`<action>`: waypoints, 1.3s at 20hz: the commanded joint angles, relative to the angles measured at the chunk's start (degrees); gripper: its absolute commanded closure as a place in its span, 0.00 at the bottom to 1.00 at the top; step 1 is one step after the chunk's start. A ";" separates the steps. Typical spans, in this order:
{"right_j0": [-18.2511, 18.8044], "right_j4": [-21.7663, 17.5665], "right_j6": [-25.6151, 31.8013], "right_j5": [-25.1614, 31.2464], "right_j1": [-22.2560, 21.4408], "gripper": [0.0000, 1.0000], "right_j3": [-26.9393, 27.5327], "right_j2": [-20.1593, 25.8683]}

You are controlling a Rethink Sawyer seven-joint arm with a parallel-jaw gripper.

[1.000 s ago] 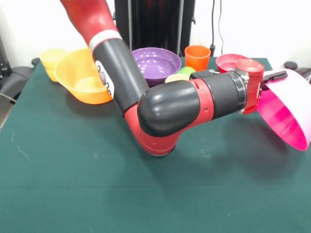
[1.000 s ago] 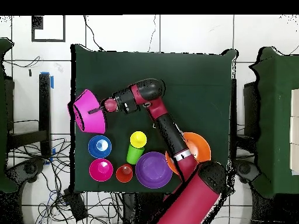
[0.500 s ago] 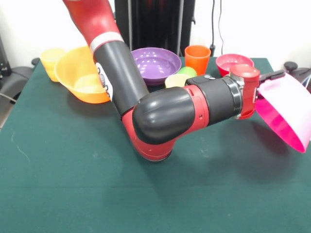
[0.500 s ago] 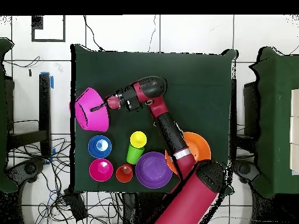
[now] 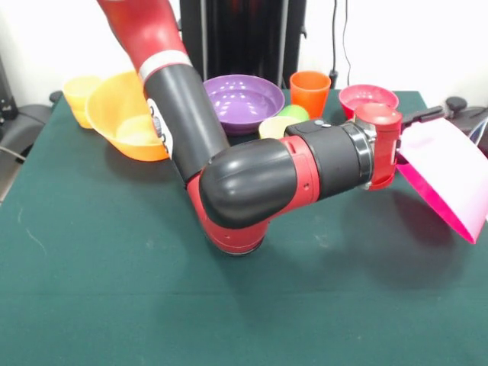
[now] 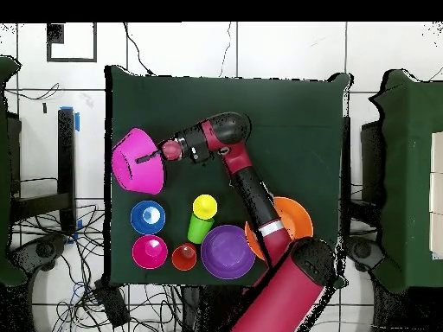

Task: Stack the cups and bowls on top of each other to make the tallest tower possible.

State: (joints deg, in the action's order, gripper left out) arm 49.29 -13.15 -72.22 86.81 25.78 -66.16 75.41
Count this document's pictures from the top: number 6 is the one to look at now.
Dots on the large orange bowl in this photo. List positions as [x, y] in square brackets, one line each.
[297, 218]

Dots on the dark green table cloth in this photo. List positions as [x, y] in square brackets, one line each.
[294, 121]

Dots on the blue bowl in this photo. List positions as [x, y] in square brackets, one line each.
[140, 219]

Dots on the black upright stand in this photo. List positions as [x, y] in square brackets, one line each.
[66, 166]

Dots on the black power adapter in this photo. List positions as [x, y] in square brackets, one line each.
[112, 304]

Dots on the black office chair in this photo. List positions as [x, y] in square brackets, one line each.
[45, 249]
[365, 250]

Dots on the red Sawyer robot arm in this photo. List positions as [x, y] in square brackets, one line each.
[256, 200]

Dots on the purple bowl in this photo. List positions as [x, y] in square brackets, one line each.
[226, 252]

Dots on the small crimson bowl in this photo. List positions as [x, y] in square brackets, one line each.
[149, 252]

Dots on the black square floor frame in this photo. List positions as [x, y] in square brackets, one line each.
[55, 34]

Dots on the orange cup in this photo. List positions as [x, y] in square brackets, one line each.
[184, 257]

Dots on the large pink bowl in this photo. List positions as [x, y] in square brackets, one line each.
[138, 173]

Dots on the black equipment stand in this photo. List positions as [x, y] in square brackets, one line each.
[211, 311]

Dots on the yellow cup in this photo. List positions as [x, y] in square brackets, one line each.
[205, 206]

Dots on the green cup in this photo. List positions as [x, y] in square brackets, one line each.
[198, 230]

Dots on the green cloth side table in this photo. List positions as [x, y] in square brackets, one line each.
[8, 269]
[408, 173]

